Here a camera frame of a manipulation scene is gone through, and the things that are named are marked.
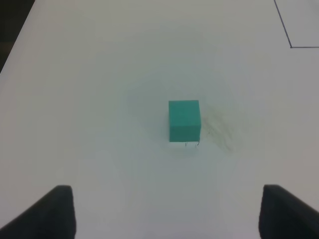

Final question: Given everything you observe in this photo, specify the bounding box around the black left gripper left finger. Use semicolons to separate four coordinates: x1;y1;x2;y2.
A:
0;185;77;239

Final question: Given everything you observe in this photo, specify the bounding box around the green cube block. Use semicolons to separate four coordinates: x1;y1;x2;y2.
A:
168;100;201;143

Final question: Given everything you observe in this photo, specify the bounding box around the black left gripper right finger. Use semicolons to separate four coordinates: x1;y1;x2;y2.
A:
258;185;319;239

